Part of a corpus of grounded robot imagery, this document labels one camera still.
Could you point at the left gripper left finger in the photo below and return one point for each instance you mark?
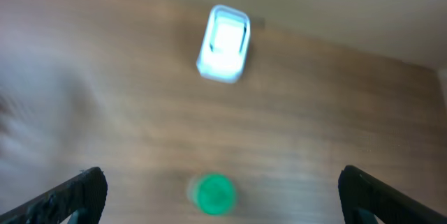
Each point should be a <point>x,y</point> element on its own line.
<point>81,199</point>

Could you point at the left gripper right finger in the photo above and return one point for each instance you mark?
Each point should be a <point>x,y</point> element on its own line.
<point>365,199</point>

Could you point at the green lid plastic jar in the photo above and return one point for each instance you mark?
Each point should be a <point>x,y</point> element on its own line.
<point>212,193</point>

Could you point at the white barcode scanner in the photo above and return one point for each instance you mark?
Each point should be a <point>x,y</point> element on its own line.
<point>223,52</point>

